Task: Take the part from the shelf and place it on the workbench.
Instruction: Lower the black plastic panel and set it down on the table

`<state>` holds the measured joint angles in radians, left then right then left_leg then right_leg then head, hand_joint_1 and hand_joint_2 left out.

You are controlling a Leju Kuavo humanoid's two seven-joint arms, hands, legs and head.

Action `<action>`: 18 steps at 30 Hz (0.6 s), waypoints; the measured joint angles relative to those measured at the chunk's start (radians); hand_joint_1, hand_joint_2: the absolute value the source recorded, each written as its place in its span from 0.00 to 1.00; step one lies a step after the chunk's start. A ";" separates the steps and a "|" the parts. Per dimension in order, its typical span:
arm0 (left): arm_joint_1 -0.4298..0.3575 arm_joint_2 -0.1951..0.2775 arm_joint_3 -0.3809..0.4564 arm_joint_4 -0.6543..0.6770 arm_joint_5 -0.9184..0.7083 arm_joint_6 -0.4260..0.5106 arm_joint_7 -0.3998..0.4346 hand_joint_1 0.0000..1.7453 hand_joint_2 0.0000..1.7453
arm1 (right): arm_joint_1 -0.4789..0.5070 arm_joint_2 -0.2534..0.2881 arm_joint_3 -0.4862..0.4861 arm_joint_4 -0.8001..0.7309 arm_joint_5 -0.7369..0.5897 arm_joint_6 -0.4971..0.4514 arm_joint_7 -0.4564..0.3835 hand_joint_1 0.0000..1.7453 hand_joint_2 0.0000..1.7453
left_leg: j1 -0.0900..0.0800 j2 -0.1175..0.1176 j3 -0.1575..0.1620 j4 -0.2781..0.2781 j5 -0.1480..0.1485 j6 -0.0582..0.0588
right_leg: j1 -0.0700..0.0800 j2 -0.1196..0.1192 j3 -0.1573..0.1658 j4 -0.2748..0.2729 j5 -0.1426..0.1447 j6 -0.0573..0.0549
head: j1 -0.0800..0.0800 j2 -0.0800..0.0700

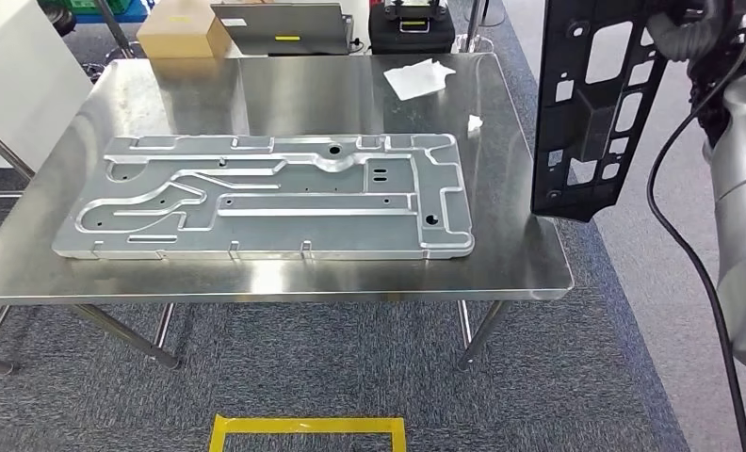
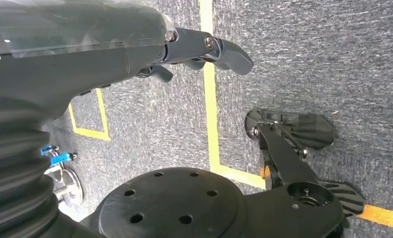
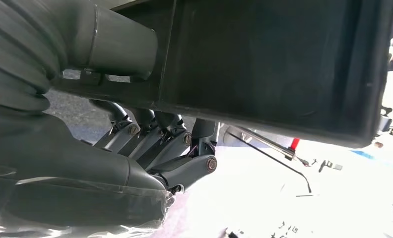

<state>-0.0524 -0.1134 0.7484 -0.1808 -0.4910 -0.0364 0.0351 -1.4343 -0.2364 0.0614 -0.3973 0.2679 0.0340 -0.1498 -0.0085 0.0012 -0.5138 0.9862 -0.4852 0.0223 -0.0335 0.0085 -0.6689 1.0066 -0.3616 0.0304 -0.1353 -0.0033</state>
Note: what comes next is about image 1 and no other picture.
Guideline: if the black plastic plate frame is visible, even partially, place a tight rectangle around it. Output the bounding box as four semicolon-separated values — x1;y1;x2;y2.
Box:
529;0;671;224

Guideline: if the stamped sheet metal panel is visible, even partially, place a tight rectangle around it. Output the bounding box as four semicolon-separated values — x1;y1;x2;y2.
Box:
51;132;476;262

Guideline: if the white paper sheet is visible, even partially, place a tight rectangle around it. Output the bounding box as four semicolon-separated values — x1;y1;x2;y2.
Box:
383;58;457;102

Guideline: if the black carrying case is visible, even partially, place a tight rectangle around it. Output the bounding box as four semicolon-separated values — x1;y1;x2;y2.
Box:
368;0;457;56

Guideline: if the white desk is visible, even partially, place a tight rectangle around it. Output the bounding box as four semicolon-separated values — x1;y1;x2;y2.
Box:
222;0;474;58

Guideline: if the grey laptop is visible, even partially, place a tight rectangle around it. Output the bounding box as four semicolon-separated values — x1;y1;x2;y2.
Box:
210;3;354;57

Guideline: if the black remote controller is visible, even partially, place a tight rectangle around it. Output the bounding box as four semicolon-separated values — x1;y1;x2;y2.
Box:
385;0;449;20

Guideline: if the cardboard box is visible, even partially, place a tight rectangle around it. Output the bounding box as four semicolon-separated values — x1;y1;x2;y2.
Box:
136;0;234;60

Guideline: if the blue metal cart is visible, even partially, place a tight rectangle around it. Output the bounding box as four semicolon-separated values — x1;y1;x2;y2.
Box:
73;0;155;24

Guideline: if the dark pole stanchion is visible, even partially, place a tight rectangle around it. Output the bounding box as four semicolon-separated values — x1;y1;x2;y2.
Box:
82;0;144;82

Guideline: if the green plastic crate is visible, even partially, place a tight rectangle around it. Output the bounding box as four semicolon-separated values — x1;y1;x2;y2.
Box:
67;0;128;15

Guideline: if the black rubber tire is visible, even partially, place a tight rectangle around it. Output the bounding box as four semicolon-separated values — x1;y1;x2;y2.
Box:
39;0;78;36

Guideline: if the white cabinet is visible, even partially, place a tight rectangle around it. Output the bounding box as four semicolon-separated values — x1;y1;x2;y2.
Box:
0;0;93;170

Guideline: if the chrome stanchion post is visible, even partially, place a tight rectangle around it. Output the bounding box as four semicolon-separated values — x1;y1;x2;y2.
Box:
460;0;505;55

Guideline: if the black camera cable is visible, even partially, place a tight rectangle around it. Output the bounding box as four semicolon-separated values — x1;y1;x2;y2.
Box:
646;0;746;452

